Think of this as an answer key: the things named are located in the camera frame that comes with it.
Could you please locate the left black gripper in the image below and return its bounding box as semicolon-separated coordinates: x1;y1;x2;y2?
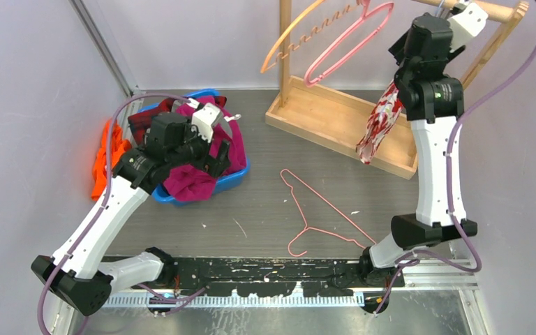
167;117;230;178

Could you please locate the magenta garment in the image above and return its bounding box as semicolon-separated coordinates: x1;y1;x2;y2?
162;96;248;203

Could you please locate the floral white red garment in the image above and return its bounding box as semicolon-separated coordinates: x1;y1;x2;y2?
355;81;404;165

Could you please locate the wooden hanger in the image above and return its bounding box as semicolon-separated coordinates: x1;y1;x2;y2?
260;1;363;73

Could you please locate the pink plastic clip hanger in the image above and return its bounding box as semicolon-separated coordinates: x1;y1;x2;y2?
303;0;395;89

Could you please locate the pink wire hanger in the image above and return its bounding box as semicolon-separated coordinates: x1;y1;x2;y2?
279;168;378;258

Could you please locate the blue wire hanger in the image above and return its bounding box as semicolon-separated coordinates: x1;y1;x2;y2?
434;0;452;19

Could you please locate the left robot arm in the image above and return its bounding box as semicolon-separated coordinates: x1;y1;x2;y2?
31;110;240;316

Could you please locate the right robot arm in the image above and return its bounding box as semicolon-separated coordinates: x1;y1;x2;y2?
357;8;486;287

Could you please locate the orange cloth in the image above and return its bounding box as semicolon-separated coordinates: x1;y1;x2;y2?
91;119;132;202

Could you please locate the white garment label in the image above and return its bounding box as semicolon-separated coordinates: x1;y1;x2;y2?
223;114;241;122

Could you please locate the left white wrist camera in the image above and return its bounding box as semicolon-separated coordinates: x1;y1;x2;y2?
187;98;223;143

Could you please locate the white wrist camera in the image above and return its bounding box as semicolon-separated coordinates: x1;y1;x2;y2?
447;1;489;52
187;98;223;143

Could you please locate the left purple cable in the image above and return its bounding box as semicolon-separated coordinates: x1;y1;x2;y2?
36;94;209;335

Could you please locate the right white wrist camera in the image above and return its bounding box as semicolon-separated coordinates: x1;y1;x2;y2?
447;1;489;52

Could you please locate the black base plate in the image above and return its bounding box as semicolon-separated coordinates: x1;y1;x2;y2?
131;257;405;316

